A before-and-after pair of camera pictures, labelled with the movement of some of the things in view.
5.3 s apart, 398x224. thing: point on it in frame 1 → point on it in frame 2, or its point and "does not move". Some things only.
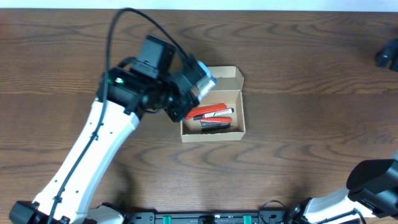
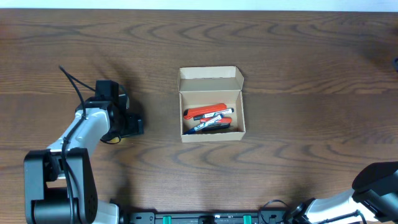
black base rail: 242,217 does not move
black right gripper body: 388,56 → 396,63
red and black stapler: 215,122 does not move
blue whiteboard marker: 206,83 → 193,129
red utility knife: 202,109 does not move
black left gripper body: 179,106 → 134,125
